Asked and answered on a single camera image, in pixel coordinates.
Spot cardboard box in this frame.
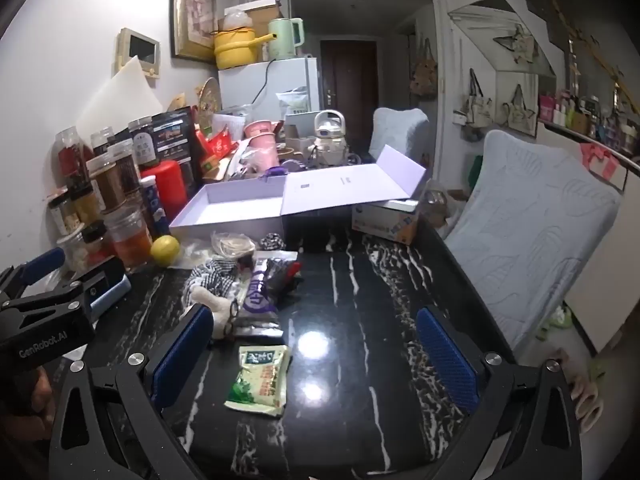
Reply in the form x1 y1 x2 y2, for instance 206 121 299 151
217 0 286 38

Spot yellow lemon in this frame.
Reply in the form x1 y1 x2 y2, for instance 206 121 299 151
150 235 181 267

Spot black stand-up pouch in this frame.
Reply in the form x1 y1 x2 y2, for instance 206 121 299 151
150 106 201 186

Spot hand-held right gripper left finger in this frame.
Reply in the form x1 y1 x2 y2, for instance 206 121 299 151
47 304 216 480

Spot brown spice jar white lid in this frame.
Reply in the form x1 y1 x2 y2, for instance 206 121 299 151
110 140 143 196
86 152 141 211

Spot row of bottles on shelf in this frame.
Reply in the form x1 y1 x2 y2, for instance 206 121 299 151
537 87 640 156

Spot wall intercom panel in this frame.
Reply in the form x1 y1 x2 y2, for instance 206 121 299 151
116 27 162 81

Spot jar of red dried fruit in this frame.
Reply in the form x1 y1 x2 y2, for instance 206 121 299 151
55 127 93 186

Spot white gift box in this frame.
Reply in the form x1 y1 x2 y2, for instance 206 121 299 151
169 145 428 242

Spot pink tumbler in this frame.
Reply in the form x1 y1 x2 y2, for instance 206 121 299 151
250 135 281 171

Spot small nut jar black lid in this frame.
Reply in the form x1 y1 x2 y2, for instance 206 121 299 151
47 187 83 238

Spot brown tote bag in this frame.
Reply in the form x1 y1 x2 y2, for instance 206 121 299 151
409 37 441 101

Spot white paper sheet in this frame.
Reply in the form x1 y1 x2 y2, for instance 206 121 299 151
212 112 246 146

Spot purple silver snack packet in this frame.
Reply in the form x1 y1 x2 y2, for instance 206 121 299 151
234 252 283 343

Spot green white snack packet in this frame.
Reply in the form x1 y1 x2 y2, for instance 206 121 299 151
224 344 292 418

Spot white tote bag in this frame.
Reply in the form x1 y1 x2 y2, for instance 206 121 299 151
501 82 538 136
462 67 496 128

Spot yellow pot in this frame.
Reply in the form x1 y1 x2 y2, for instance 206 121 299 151
214 27 278 71

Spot dark jar silver lid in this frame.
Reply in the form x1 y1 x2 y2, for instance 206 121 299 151
90 127 118 158

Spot dark labelled jar white lid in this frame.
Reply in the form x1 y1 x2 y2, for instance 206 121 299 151
127 117 160 171

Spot small chair light blue cover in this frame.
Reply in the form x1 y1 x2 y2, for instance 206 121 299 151
369 107 431 168

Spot blue tube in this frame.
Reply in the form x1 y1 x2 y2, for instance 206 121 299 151
140 175 171 238

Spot round woven fan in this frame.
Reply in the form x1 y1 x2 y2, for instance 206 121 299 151
194 77 223 126

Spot white green pouch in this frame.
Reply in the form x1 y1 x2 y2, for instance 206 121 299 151
276 89 311 118

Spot gold framed picture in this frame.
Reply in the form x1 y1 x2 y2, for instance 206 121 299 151
169 0 218 65

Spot checkered plush toy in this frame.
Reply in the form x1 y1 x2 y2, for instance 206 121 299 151
181 259 241 341

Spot red plastic canister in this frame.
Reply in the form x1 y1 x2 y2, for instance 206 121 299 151
140 160 185 233

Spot white foam board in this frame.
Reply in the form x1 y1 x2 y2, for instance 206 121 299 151
75 56 166 136

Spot large chair light blue cover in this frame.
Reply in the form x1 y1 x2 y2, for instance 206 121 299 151
442 130 623 361

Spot clear bag with round biscuit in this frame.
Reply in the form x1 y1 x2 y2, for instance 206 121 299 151
210 231 258 261

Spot red snack bag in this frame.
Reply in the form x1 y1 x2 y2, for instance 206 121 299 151
197 130 241 171

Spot green slipper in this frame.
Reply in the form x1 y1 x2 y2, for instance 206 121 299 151
537 305 573 341

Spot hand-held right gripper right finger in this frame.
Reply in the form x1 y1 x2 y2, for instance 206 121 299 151
416 306 583 480

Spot black power cable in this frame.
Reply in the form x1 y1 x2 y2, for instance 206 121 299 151
250 57 278 106

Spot pink cups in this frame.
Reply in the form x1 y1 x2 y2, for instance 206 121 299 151
243 119 280 138

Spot dry branch decoration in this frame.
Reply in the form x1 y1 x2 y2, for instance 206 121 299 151
552 0 636 91

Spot white orange tissue box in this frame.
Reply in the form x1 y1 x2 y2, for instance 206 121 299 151
351 199 421 246

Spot clear plastic bag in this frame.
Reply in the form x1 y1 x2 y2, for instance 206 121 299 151
175 240 216 271
223 9 253 31

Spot green electric kettle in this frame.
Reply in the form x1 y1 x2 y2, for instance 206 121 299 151
267 17 306 61

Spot glass jar orange preserve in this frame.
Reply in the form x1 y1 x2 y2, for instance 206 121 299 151
105 207 153 268

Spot white kettle-shaped toy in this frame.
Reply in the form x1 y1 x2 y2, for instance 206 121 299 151
307 109 351 166

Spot brown door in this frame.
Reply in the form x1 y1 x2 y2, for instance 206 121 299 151
320 39 378 153

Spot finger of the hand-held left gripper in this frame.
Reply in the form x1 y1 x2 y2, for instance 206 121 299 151
0 247 66 306
0 260 132 321

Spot white fridge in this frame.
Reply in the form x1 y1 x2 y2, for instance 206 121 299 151
217 57 321 126

